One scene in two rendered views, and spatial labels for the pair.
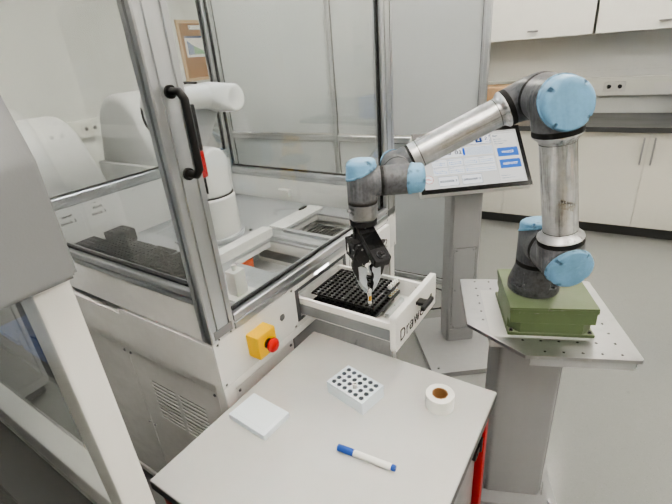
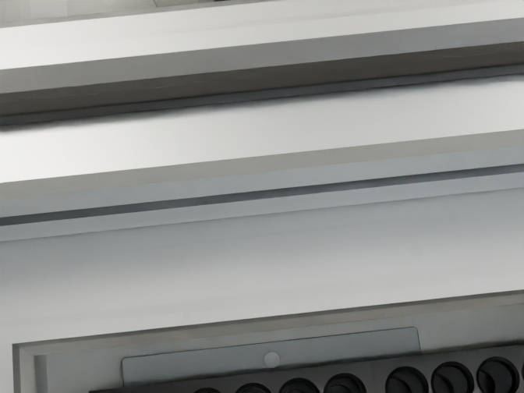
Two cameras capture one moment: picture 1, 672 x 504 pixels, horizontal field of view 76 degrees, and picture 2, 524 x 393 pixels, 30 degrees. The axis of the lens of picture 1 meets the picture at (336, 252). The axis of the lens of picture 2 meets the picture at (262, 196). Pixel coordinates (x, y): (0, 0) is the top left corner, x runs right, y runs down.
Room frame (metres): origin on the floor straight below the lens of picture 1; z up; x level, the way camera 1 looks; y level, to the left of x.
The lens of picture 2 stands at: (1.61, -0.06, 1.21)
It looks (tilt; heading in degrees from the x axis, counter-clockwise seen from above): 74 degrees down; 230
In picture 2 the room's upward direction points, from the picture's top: 1 degrees counter-clockwise
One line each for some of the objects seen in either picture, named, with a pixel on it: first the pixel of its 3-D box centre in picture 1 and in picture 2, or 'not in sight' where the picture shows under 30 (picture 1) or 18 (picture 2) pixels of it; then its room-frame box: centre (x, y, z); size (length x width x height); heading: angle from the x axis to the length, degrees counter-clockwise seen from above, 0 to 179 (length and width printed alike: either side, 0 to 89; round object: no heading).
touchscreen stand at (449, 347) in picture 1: (463, 266); not in sight; (1.99, -0.66, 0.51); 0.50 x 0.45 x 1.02; 3
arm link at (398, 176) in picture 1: (400, 177); not in sight; (1.05, -0.18, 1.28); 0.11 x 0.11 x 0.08; 89
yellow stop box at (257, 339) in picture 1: (262, 341); not in sight; (0.97, 0.22, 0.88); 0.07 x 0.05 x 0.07; 145
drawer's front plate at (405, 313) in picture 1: (414, 309); not in sight; (1.07, -0.22, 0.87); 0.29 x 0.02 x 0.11; 145
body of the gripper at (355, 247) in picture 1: (363, 238); not in sight; (1.05, -0.08, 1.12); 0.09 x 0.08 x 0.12; 19
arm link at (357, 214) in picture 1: (361, 211); not in sight; (1.04, -0.08, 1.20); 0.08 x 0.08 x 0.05
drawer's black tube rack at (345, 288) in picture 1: (356, 295); not in sight; (1.18, -0.05, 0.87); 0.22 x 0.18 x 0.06; 55
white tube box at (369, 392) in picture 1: (355, 388); not in sight; (0.86, -0.02, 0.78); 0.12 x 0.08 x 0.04; 43
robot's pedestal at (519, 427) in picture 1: (517, 400); not in sight; (1.17, -0.61, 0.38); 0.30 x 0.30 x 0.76; 78
